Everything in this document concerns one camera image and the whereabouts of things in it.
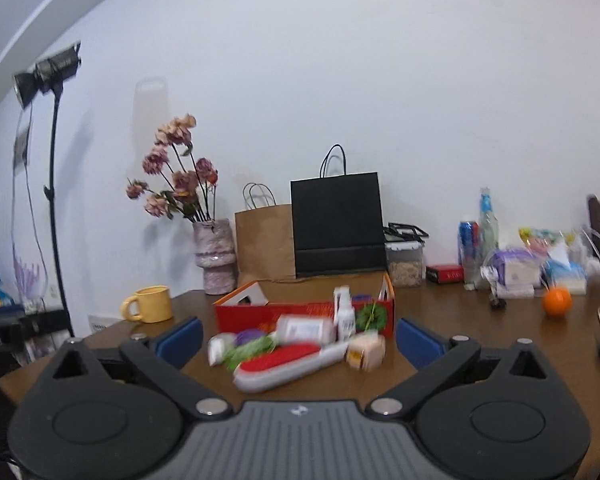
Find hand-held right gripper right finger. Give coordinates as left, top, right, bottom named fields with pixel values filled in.
left=366, top=317, right=566, bottom=418

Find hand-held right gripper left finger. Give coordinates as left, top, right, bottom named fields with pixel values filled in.
left=30, top=316, right=232, bottom=421

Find green spray bottle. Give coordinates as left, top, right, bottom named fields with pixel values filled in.
left=207, top=332, right=279, bottom=372

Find red cardboard box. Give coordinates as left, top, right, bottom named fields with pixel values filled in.
left=213, top=272, right=396, bottom=339

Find yellow mug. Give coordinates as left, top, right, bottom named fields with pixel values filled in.
left=121, top=285, right=174, bottom=324

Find beige small packet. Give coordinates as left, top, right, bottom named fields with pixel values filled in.
left=346, top=333, right=387, bottom=372

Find small red box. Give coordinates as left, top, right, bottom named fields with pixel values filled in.
left=426, top=263, right=465, bottom=285

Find clear food container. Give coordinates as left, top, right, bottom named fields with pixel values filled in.
left=385, top=240, right=426, bottom=289

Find white spray bottle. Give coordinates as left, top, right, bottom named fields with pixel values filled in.
left=333, top=286, right=356, bottom=342

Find pink ceramic vase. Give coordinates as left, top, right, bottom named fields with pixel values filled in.
left=192, top=218, right=238, bottom=296

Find red and white lint brush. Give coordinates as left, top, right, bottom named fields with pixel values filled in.
left=232, top=341, right=349, bottom=394

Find blue drink can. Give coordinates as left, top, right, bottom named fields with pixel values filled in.
left=458, top=220, right=481, bottom=269

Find black clip lid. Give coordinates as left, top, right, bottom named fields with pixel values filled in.
left=383, top=221, right=430, bottom=244

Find white pill bottle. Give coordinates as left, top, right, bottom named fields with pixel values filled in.
left=275, top=314, right=339, bottom=347

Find clear glass bottle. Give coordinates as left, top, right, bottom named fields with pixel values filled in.
left=463, top=187, right=500, bottom=291

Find purple packet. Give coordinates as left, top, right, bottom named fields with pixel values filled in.
left=486, top=247, right=542, bottom=281

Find brown paper bag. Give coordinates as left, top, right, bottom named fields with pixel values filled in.
left=234, top=182, right=297, bottom=284

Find orange fruit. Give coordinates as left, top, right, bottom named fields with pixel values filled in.
left=542, top=286, right=574, bottom=317

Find black paper bag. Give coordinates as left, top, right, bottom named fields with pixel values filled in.
left=290, top=144, right=387, bottom=280

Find blue tissue pack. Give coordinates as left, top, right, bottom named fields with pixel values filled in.
left=545, top=259, right=589, bottom=295

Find dried pink flowers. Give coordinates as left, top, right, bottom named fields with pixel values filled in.
left=126, top=114, right=219, bottom=224

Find colourful snack bag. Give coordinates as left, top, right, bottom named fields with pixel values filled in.
left=518, top=227, right=582, bottom=262

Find purple floral decoration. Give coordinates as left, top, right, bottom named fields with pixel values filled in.
left=13, top=254, right=48, bottom=306

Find light power adapter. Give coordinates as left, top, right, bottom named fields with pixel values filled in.
left=12, top=122, right=34, bottom=167

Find studio light on stand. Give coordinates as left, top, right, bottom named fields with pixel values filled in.
left=12, top=42, right=84, bottom=342

